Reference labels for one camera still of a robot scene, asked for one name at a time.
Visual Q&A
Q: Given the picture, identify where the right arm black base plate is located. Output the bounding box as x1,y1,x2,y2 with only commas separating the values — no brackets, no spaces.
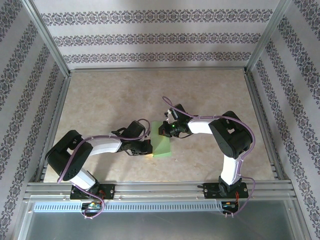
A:
203,182,249,200

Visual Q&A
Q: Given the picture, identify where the shiny metal sheet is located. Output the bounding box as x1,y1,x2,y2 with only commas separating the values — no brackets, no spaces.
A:
17,201,304,240

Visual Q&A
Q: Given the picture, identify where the left aluminium side rail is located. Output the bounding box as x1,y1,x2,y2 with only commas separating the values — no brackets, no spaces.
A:
34,72,72,183

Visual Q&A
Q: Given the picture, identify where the left small circuit board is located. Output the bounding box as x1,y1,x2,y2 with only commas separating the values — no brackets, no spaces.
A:
81,202,102,211

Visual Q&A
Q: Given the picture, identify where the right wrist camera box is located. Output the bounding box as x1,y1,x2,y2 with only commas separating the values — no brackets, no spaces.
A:
164,103,188,122

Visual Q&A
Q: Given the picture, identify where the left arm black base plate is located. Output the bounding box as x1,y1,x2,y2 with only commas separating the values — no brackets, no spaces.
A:
69,183,116,201

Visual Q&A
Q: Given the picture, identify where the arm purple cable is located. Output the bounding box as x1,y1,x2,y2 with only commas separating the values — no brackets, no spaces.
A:
56,118,152,220
161,96,257,218

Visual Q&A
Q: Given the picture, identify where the aluminium back rail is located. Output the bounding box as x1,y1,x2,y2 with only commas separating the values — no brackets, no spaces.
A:
67,65,249,74

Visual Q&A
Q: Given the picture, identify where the left aluminium frame post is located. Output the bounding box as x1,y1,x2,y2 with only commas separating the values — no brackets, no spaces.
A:
21,0,72,77

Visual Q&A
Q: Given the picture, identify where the small circuit board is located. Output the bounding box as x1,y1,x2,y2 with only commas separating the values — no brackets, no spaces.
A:
221,200,239,210
81,202,102,211

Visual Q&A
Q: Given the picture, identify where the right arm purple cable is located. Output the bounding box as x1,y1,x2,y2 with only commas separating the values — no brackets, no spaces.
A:
161,96,257,218

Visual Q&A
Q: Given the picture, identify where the right aluminium side rail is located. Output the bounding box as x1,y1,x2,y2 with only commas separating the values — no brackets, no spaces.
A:
243,69,287,181

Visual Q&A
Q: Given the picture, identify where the aluminium frame post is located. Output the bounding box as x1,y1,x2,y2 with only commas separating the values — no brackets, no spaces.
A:
21,0,72,77
244,0,293,76

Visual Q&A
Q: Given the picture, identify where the long aluminium mounting rail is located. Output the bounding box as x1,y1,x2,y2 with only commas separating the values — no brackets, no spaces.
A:
22,181,300,202

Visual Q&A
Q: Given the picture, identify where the right aluminium frame post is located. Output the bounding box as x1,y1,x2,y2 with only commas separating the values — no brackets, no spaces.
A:
244,0,293,76

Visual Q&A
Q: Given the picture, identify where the aluminium side rail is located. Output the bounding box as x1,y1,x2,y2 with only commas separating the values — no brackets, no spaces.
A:
243,69,287,181
34,72,72,183

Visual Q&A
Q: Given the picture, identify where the grey slotted cable duct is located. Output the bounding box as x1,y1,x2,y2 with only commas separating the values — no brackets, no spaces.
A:
33,201,224,213

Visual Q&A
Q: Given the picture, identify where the right small circuit board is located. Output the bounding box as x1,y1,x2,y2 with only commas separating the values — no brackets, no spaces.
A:
221,200,239,210

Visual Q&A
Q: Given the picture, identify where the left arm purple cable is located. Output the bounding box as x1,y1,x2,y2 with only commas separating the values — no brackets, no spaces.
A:
56,118,152,220

